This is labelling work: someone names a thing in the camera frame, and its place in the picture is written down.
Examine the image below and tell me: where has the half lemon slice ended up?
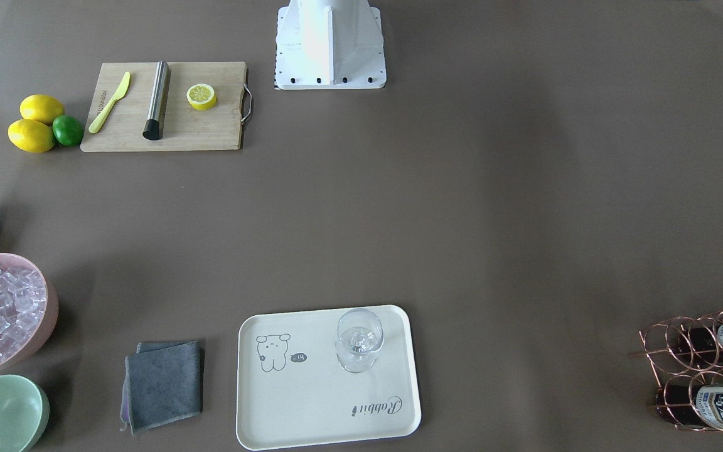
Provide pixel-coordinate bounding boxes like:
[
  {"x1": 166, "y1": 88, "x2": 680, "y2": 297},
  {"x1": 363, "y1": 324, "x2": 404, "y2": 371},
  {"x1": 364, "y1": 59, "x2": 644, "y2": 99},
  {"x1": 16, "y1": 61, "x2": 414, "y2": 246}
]
[{"x1": 186, "y1": 83, "x2": 218, "y2": 111}]

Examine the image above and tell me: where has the steel muddler black tip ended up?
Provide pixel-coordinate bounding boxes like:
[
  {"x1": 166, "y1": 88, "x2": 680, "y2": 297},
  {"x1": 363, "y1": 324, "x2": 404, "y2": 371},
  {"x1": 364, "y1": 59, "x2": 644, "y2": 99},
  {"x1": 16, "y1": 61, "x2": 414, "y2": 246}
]
[{"x1": 142, "y1": 61, "x2": 170, "y2": 141}]

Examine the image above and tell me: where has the mint green bowl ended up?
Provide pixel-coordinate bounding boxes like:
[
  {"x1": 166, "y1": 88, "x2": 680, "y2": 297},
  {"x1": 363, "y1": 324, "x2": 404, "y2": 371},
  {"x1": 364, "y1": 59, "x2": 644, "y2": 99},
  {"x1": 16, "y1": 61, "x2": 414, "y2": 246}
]
[{"x1": 0, "y1": 374, "x2": 50, "y2": 451}]

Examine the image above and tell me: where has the clear wine glass on tray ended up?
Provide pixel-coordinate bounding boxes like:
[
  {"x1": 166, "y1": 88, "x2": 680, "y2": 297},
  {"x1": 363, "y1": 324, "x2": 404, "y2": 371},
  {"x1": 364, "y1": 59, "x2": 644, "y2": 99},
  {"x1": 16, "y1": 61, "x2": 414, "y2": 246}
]
[{"x1": 334, "y1": 307, "x2": 385, "y2": 373}]

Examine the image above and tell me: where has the upper whole yellow lemon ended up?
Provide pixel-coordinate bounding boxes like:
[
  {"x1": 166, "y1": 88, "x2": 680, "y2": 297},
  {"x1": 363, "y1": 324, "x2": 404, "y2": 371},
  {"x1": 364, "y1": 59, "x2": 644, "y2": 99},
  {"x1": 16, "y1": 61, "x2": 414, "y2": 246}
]
[{"x1": 19, "y1": 94, "x2": 65, "y2": 126}]

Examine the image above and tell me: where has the lower whole yellow lemon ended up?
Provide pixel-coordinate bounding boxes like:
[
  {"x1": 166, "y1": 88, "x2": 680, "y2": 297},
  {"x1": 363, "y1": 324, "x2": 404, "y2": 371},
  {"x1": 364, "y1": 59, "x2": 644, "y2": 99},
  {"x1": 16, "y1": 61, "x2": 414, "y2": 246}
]
[{"x1": 8, "y1": 119, "x2": 55, "y2": 153}]

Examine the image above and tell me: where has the copper wire bottle basket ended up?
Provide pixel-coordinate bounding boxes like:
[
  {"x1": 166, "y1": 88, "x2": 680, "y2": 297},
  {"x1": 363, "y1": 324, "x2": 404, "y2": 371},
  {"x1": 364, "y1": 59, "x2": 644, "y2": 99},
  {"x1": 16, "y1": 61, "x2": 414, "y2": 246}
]
[{"x1": 639, "y1": 311, "x2": 723, "y2": 432}]

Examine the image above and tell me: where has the cream serving tray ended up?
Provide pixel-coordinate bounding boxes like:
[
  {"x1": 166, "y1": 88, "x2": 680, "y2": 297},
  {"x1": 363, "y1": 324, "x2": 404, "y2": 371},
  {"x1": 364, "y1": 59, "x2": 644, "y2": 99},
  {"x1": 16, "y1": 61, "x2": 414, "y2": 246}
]
[{"x1": 236, "y1": 305, "x2": 422, "y2": 450}]

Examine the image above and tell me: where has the bamboo cutting board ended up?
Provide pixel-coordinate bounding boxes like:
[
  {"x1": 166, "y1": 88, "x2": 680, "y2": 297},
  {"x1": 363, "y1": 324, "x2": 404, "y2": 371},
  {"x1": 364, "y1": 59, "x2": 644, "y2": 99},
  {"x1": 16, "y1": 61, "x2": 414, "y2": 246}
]
[{"x1": 80, "y1": 61, "x2": 252, "y2": 153}]

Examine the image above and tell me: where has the whole yellow lemon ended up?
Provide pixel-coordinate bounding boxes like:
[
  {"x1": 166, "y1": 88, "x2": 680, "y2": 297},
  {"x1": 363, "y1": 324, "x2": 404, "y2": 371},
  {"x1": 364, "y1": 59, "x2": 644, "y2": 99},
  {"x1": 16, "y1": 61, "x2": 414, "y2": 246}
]
[
  {"x1": 19, "y1": 94, "x2": 65, "y2": 126},
  {"x1": 8, "y1": 119, "x2": 55, "y2": 153}
]

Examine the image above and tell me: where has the grey folded cloth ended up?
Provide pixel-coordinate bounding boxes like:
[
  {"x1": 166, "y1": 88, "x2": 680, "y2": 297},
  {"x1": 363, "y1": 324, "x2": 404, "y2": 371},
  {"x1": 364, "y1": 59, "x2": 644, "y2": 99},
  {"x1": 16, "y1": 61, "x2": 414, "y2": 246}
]
[{"x1": 120, "y1": 341, "x2": 203, "y2": 435}]

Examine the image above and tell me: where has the green lime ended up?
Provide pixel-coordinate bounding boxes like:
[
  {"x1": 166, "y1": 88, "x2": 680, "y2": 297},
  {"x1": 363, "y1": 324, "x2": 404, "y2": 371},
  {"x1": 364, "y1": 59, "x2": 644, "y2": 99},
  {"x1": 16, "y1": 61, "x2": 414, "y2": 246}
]
[{"x1": 51, "y1": 115, "x2": 84, "y2": 146}]

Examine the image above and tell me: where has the tea bottle lower in basket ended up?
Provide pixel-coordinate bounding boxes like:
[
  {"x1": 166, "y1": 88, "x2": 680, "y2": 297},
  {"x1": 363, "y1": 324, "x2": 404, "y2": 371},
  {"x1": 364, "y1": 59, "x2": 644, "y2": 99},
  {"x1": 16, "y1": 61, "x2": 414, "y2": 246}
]
[{"x1": 655, "y1": 384, "x2": 723, "y2": 430}]

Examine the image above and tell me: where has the pink bowl of ice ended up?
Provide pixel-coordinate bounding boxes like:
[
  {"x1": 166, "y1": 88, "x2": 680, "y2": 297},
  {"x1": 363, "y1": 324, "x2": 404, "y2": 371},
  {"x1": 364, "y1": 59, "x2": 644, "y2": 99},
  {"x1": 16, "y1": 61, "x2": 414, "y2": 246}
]
[{"x1": 0, "y1": 254, "x2": 58, "y2": 370}]

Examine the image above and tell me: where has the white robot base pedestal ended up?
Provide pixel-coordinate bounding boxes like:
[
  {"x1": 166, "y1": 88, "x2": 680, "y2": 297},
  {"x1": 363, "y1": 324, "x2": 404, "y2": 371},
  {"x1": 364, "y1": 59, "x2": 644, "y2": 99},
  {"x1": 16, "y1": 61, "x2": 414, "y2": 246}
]
[{"x1": 274, "y1": 1, "x2": 387, "y2": 90}]

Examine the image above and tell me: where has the yellow plastic knife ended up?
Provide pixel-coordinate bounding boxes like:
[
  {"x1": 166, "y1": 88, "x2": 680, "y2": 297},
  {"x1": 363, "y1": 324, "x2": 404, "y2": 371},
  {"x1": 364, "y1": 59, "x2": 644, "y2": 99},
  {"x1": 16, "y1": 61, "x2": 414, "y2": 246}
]
[{"x1": 88, "y1": 72, "x2": 131, "y2": 134}]

